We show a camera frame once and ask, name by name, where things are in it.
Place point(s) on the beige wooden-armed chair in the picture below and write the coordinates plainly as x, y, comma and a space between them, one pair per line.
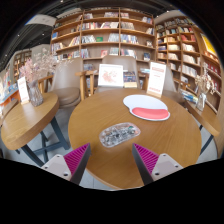
171, 86
116, 60
66, 83

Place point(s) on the stack of colourful books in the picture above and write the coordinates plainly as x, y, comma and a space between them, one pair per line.
189, 96

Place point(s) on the small white card sign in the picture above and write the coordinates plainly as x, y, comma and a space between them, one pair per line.
23, 89

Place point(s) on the wide wooden bookshelf unit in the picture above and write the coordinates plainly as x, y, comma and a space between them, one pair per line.
100, 33

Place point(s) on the white hanging ceiling sign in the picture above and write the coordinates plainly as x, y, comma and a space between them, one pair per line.
41, 20

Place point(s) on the yellow poster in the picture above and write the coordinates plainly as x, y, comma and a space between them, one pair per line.
208, 45

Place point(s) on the transparent computer mouse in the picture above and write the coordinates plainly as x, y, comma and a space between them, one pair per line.
118, 135

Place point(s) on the white and red table sign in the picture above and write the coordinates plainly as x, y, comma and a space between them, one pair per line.
156, 78

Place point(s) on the white mouse pad, red rest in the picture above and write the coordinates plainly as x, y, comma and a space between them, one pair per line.
145, 105

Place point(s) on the round wooden side table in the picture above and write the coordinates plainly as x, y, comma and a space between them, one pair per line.
26, 120
206, 118

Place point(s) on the dark blue book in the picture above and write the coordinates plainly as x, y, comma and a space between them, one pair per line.
130, 78

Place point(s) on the colourful book display stand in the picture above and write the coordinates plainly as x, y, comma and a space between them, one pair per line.
7, 85

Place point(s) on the glass vase with pink flowers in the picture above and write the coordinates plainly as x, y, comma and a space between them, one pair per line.
34, 93

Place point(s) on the glass vase with dried flowers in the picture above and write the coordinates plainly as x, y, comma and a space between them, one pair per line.
201, 100

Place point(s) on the white floral print card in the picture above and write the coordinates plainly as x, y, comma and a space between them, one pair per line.
110, 75

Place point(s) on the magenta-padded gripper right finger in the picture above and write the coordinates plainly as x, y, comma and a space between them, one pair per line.
156, 166

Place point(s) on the small distant bookshelf unit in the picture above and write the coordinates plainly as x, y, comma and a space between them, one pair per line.
20, 61

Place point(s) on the tall angled wooden bookshelf unit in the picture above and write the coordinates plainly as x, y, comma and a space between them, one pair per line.
186, 50

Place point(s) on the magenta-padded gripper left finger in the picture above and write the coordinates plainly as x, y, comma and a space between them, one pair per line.
66, 166

